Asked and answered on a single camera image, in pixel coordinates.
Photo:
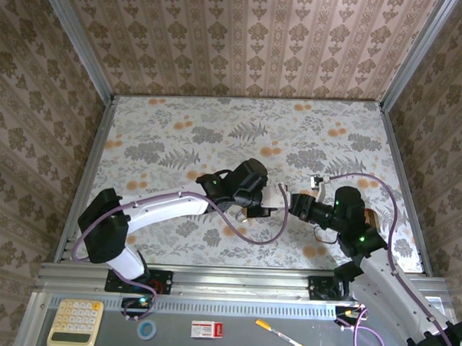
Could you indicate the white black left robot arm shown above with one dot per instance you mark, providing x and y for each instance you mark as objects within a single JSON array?
[{"x": 164, "y": 208}]

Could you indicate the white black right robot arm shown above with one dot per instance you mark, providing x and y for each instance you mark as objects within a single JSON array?
[{"x": 379, "y": 279}]

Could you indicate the plaid brown cylinder case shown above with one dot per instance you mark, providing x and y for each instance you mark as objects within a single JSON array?
[{"x": 372, "y": 219}]

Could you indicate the floral print tablecloth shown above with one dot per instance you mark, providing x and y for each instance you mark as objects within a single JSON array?
[{"x": 203, "y": 114}]

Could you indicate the small controller circuit board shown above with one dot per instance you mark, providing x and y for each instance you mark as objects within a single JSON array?
[
  {"x": 349, "y": 313},
  {"x": 139, "y": 302}
]

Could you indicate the yellow white marker pen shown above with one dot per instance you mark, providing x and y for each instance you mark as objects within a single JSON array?
[{"x": 279, "y": 334}]

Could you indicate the red white small carton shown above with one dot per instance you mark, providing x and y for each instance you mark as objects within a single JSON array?
[{"x": 207, "y": 329}]

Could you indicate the blue tape roll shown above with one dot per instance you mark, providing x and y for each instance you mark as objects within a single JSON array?
[{"x": 146, "y": 329}]

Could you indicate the cream desk calculator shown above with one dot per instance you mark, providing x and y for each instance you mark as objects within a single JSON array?
[{"x": 75, "y": 323}]

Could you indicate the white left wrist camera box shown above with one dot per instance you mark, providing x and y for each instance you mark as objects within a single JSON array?
[{"x": 272, "y": 198}]

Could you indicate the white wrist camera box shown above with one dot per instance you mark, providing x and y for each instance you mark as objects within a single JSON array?
[
  {"x": 320, "y": 186},
  {"x": 272, "y": 198}
]

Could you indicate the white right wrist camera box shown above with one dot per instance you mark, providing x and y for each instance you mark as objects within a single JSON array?
[{"x": 320, "y": 186}]

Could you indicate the aluminium table side rail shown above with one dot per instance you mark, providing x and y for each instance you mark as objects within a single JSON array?
[
  {"x": 403, "y": 169},
  {"x": 96, "y": 148}
]

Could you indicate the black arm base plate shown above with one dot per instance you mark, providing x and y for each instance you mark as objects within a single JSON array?
[
  {"x": 165, "y": 281},
  {"x": 318, "y": 288}
]

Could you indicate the aluminium front mounting rail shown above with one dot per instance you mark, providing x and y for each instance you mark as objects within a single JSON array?
[{"x": 241, "y": 284}]

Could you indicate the aluminium frame corner post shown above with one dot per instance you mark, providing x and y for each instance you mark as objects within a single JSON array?
[
  {"x": 79, "y": 40},
  {"x": 415, "y": 54}
]

